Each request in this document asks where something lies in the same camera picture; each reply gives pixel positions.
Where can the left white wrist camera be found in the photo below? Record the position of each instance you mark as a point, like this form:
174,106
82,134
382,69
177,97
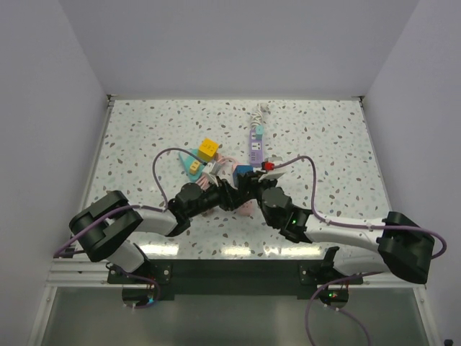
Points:
211,169

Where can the teal power strip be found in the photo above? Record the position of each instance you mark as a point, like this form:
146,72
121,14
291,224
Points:
186,160

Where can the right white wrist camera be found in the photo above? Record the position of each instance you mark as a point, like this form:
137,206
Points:
269,170

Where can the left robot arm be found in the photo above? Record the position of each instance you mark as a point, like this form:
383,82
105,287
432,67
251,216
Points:
103,229

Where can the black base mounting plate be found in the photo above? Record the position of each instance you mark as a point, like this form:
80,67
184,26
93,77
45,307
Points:
165,279

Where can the small yellow adapter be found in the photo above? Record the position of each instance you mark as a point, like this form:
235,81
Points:
194,167

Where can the yellow cube socket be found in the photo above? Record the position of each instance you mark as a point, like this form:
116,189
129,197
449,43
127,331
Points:
207,150

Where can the purple power strip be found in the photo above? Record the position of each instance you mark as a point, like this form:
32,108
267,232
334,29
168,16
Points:
256,146

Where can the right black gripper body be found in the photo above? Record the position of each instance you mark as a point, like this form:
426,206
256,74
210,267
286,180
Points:
256,187

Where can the pink power strip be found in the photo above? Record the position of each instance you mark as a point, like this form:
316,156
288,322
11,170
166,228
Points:
246,209

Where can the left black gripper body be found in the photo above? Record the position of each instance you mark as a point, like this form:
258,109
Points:
216,195

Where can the blue cube socket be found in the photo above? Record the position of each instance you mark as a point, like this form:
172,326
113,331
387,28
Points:
240,170

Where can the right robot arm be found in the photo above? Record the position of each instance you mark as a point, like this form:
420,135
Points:
392,244

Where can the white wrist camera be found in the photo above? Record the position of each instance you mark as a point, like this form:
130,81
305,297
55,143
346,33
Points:
269,170
211,169

